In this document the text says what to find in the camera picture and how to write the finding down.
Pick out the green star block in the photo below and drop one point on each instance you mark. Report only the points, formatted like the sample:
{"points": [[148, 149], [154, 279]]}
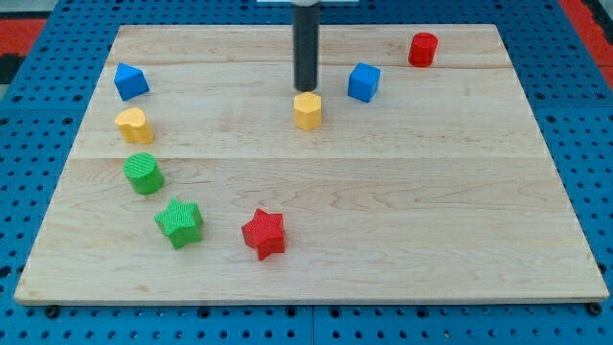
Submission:
{"points": [[180, 222]]}

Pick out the blue cube block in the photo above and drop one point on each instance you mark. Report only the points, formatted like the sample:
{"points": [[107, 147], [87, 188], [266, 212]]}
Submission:
{"points": [[363, 82]]}

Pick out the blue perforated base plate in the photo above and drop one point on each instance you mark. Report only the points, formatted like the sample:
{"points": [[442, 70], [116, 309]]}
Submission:
{"points": [[45, 103]]}

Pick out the red cylinder block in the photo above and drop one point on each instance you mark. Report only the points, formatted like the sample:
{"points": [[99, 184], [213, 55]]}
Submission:
{"points": [[423, 49]]}

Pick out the light wooden board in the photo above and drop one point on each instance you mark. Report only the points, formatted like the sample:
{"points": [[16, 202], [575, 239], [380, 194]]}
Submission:
{"points": [[440, 190]]}

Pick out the yellow heart block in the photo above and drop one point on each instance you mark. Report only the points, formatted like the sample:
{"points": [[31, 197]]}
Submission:
{"points": [[134, 127]]}

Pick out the green cylinder block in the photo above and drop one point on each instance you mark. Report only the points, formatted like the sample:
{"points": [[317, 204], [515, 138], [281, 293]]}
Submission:
{"points": [[143, 173]]}

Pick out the red star block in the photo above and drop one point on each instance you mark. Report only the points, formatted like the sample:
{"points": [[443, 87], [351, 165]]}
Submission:
{"points": [[265, 233]]}

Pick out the blue triangular prism block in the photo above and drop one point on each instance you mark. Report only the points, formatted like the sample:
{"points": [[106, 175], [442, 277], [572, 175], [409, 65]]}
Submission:
{"points": [[130, 81]]}

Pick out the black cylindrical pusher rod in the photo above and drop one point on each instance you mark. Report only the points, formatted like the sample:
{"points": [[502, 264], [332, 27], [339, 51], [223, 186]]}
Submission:
{"points": [[305, 35]]}

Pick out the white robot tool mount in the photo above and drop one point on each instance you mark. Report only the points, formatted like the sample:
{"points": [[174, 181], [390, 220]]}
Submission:
{"points": [[306, 2]]}

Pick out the yellow hexagon block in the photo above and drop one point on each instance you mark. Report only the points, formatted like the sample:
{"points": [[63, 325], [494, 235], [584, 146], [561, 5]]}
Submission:
{"points": [[307, 111]]}

